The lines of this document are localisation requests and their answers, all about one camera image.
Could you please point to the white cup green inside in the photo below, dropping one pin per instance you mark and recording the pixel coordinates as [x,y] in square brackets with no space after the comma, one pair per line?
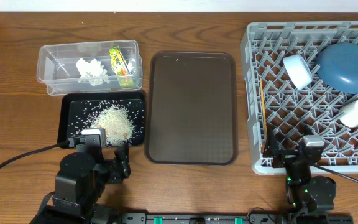
[350,114]

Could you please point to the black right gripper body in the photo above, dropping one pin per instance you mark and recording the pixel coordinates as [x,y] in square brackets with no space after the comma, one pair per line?
[286,158]

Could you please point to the wooden chopstick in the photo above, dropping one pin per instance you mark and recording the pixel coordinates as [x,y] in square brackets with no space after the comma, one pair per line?
[264,118]
[261,88]

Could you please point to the dark blue plate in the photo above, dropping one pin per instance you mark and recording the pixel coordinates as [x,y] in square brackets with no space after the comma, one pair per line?
[339,67]

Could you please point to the grey dishwasher rack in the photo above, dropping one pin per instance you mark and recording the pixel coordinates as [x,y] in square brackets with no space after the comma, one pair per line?
[287,109]

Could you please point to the light blue bowl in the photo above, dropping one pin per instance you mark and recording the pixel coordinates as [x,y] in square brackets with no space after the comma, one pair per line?
[298,71]

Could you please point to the brown serving tray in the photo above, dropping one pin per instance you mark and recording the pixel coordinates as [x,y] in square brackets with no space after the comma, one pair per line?
[192,111]

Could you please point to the clear plastic waste bin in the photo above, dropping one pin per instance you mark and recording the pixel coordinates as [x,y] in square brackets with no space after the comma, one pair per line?
[57,69]

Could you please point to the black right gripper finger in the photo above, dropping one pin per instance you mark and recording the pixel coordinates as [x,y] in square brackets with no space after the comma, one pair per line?
[271,147]
[308,131]

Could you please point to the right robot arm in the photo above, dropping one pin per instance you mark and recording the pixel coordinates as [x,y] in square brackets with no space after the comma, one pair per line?
[312,197]

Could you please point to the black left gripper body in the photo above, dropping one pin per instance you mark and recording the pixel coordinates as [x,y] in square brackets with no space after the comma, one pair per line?
[115,173]

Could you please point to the green yellow snack wrapper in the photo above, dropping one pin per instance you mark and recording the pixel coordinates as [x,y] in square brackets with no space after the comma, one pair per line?
[119,67]

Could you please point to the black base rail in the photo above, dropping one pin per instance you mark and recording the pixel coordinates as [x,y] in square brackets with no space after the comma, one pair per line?
[251,217]

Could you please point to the white rice food waste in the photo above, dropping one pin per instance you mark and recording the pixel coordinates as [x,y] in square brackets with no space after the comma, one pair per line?
[123,120]

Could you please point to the black food waste tray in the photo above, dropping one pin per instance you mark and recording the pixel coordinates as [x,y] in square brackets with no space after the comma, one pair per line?
[62,136]

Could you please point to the crumpled white tissue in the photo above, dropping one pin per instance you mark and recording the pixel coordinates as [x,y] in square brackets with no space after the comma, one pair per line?
[92,71]

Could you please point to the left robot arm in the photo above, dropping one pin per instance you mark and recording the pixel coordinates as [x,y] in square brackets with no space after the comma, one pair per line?
[80,183]

